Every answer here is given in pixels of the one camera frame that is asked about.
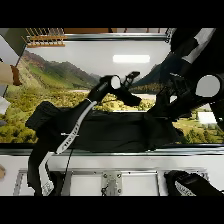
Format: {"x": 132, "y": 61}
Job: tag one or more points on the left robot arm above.
{"x": 78, "y": 121}

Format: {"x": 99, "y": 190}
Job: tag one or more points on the black garment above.
{"x": 116, "y": 131}

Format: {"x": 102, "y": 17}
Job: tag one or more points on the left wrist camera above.
{"x": 132, "y": 76}

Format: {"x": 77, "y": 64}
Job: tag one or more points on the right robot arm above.
{"x": 196, "y": 63}

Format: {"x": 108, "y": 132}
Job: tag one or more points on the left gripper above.
{"x": 132, "y": 98}

